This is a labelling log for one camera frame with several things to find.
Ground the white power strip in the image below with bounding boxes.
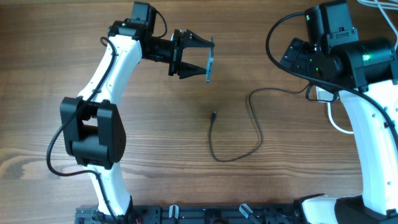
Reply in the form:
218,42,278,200
316,86,339,103

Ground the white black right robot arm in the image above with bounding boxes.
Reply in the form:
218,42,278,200
277,1,397,223

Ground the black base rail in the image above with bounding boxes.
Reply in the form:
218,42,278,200
74,203,299,224

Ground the white cables top right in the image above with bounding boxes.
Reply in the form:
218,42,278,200
356,0,398,11

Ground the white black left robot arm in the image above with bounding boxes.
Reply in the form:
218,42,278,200
60,2,215,223

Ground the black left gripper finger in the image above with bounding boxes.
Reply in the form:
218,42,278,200
185,30,215,48
178,62,207,79

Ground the blue Galaxy smartphone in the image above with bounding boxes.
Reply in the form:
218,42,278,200
206,47,214,83

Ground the white power strip cord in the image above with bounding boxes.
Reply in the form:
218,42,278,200
326,0,398,135

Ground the thin black charger cable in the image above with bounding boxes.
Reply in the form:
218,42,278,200
208,83,312,163

